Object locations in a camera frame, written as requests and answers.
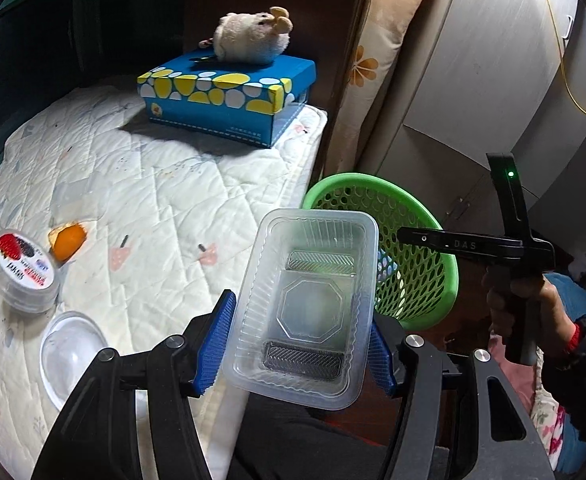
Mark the person's right hand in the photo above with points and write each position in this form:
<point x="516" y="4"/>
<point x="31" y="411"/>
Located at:
<point x="555" y="315"/>

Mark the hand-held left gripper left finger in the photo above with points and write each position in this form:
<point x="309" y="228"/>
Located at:
<point x="218" y="340"/>

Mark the red wristband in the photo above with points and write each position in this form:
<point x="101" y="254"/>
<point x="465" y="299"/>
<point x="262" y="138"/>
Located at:
<point x="575" y="338"/>

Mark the floral print pillow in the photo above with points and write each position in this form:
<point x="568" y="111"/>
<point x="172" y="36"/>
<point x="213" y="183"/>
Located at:
<point x="373" y="60"/>

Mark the green plastic mesh basket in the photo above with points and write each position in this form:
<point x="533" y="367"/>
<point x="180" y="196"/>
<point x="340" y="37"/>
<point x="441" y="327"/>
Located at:
<point x="453" y="275"/>

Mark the blue cloth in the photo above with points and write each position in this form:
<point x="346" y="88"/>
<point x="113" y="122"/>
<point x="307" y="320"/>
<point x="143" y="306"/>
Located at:
<point x="583" y="292"/>

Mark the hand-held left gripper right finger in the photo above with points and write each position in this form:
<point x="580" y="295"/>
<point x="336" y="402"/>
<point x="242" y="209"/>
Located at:
<point x="380" y="355"/>

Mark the clear plastic food tray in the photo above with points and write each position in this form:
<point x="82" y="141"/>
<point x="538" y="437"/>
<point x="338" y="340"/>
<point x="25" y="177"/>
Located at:
<point x="313" y="310"/>

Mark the beige plush toy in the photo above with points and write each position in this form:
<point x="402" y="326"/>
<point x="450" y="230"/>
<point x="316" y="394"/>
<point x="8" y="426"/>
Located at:
<point x="245" y="35"/>

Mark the clear plastic dome lid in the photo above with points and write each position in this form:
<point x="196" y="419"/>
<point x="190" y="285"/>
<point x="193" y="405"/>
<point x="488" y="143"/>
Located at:
<point x="68" y="355"/>

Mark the round container with red label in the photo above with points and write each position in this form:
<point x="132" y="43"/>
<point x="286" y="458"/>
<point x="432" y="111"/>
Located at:
<point x="23" y="265"/>

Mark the white quilted mattress pad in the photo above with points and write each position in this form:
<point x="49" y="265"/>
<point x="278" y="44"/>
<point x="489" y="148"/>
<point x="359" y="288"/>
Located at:
<point x="173" y="185"/>

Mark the blue spotted tissue box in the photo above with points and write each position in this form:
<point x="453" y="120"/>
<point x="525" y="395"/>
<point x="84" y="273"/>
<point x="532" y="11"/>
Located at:
<point x="213" y="115"/>

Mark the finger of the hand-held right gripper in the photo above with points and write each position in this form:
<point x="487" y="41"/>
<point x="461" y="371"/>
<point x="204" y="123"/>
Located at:
<point x="423" y="239"/>

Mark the grey wooden cabinet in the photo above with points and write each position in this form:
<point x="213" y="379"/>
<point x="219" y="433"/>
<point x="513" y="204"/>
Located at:
<point x="473" y="85"/>

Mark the pink floral cloth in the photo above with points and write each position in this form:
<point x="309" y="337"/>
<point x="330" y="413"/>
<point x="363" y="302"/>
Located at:
<point x="548" y="420"/>

